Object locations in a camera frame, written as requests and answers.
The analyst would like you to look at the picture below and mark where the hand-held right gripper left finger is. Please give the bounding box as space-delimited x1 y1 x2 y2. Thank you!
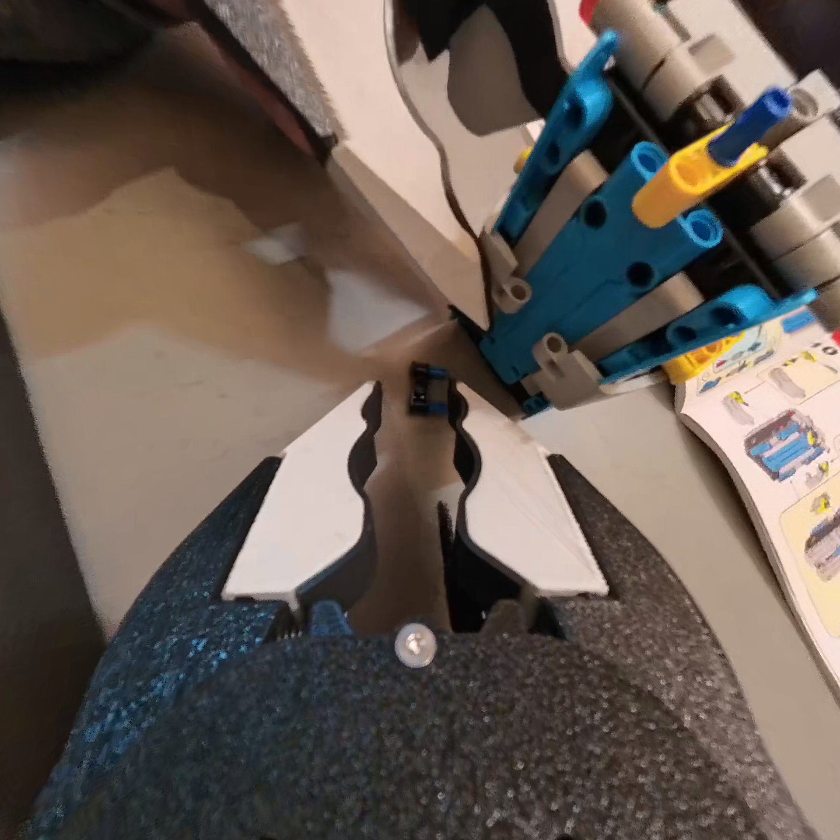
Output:
222 381 384 603

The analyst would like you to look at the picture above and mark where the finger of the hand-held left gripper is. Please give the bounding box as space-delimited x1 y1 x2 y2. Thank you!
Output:
281 0 501 330
392 0 580 139

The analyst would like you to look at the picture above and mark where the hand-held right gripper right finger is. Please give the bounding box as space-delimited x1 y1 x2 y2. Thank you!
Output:
438 382 610 598

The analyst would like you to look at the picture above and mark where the black toy connector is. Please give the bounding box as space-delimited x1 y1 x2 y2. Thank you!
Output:
408 361 454 419

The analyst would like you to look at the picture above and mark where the grey blue toy brick model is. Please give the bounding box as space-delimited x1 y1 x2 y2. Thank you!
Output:
449 0 840 417

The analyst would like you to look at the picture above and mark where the open instruction booklet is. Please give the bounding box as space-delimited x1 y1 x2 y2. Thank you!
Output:
675 308 840 707

